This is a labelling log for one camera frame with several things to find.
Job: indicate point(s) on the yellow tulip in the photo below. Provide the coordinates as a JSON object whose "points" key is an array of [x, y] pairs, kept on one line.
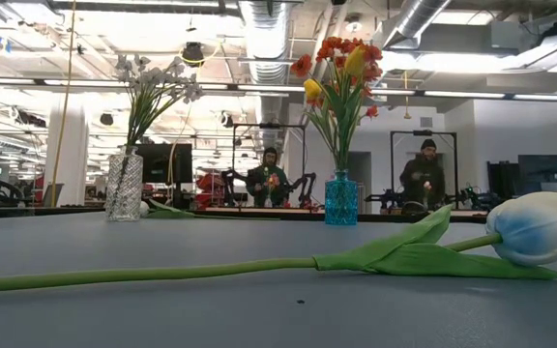
{"points": [[312, 89], [356, 60]]}

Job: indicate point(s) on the red flower bunch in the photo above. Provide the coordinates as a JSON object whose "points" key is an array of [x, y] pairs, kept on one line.
{"points": [[329, 50]]}

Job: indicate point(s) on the white flower bunch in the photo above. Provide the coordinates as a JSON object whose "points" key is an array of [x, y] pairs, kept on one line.
{"points": [[155, 77]]}

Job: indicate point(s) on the blue glass vase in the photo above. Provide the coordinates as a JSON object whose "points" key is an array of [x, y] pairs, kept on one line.
{"points": [[341, 198]]}

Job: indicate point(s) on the clear cut-glass vase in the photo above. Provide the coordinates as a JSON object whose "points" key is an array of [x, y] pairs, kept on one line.
{"points": [[125, 183]]}

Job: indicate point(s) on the person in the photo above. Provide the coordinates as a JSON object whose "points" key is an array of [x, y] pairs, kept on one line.
{"points": [[268, 181], [422, 174]]}

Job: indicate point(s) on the black monitor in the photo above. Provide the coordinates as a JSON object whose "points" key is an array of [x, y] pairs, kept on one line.
{"points": [[162, 162]]}

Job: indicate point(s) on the black ceiling dome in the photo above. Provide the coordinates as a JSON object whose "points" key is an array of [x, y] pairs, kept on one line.
{"points": [[193, 53]]}

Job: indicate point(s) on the blue and white tulip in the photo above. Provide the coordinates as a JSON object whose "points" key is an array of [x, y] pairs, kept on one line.
{"points": [[535, 227]]}

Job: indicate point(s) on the dark screen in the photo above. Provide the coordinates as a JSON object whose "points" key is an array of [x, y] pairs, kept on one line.
{"points": [[542, 169]]}

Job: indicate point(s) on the black metal frame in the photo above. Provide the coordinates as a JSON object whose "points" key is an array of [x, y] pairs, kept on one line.
{"points": [[423, 133], [269, 126]]}

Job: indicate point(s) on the silver ceiling duct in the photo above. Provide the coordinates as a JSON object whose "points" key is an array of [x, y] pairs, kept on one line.
{"points": [[266, 38]]}

